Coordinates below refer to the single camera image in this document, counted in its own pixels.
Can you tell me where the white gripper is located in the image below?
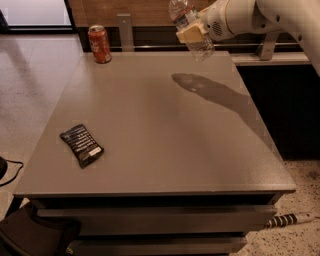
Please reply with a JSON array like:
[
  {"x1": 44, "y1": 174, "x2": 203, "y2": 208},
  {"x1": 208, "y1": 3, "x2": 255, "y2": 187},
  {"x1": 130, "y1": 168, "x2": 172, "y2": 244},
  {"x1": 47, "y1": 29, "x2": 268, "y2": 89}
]
[{"x1": 176, "y1": 0, "x2": 258, "y2": 44}]

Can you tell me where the clear plastic water bottle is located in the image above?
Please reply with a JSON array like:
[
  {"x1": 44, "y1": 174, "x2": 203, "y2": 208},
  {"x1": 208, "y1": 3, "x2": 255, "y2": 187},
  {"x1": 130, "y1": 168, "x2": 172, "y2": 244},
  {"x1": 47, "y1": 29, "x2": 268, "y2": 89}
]
[{"x1": 169, "y1": 0, "x2": 215, "y2": 61}]

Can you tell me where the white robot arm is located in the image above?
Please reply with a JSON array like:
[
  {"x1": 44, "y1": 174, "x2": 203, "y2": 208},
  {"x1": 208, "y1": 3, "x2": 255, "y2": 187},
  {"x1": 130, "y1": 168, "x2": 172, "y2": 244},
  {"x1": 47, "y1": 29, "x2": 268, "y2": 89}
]
[{"x1": 172, "y1": 0, "x2": 320, "y2": 75}]

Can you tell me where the red soda can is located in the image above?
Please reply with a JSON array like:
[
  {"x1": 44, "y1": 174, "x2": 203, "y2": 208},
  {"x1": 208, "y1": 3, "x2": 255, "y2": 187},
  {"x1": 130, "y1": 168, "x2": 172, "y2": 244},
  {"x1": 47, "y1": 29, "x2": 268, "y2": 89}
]
[{"x1": 88, "y1": 25, "x2": 112, "y2": 64}]

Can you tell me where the black snack packet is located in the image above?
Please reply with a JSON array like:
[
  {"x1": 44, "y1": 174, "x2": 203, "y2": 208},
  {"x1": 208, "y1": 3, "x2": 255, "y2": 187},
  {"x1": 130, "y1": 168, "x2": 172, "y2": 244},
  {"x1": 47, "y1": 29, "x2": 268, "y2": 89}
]
[{"x1": 60, "y1": 124, "x2": 104, "y2": 168}]

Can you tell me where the upper grey drawer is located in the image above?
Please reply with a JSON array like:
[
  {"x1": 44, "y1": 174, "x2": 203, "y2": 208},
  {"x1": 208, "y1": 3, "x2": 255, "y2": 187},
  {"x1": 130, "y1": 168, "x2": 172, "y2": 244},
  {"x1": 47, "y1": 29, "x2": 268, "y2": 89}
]
[{"x1": 38, "y1": 205, "x2": 276, "y2": 236}]

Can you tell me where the grey drawer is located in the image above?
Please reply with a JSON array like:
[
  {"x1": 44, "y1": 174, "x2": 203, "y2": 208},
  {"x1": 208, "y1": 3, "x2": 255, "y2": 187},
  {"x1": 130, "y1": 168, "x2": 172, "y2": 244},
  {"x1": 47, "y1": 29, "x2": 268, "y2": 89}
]
[
  {"x1": 38, "y1": 205, "x2": 276, "y2": 236},
  {"x1": 70, "y1": 237, "x2": 246, "y2": 256}
]

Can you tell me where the lower grey drawer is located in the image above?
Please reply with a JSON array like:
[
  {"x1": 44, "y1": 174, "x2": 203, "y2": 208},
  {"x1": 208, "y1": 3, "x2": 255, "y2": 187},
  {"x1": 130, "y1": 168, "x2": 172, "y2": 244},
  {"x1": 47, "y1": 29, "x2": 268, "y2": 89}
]
[{"x1": 70, "y1": 237, "x2": 246, "y2": 256}]

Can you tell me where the dark chair seat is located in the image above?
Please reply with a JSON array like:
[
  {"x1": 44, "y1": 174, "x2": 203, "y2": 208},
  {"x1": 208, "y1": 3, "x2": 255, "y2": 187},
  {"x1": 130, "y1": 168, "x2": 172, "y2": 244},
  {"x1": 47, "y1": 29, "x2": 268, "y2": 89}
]
[{"x1": 0, "y1": 203, "x2": 81, "y2": 256}]

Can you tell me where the left metal wall bracket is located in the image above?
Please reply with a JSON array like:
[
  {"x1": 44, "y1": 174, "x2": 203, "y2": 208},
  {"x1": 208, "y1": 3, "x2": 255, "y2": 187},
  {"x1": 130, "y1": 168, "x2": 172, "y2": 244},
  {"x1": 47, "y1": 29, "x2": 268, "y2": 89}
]
[{"x1": 117, "y1": 13, "x2": 134, "y2": 52}]

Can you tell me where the metal wall bracket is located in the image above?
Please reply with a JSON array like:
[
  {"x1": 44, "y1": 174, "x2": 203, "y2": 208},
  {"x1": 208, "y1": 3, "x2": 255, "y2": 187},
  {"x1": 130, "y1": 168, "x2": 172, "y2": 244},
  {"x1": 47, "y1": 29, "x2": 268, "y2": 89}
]
[
  {"x1": 117, "y1": 13, "x2": 134, "y2": 52},
  {"x1": 256, "y1": 31, "x2": 280, "y2": 61}
]

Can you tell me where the right metal wall bracket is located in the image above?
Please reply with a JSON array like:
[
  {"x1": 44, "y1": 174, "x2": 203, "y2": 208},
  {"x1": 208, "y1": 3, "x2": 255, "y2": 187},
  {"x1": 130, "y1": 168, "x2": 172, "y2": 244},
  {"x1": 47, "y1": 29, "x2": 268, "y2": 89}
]
[{"x1": 256, "y1": 31, "x2": 280, "y2": 61}]

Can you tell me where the striped cylindrical handle on floor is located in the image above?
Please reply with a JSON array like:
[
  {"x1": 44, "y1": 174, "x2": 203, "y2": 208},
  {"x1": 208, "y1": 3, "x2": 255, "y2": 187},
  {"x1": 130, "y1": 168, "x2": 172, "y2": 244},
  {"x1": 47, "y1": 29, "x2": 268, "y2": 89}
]
[{"x1": 265, "y1": 213, "x2": 316, "y2": 228}]

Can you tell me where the black cable on floor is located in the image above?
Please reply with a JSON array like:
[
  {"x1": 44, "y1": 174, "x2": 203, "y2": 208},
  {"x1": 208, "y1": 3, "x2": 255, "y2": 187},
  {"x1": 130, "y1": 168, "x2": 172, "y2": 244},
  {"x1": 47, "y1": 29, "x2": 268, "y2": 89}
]
[{"x1": 0, "y1": 156, "x2": 24, "y2": 188}]

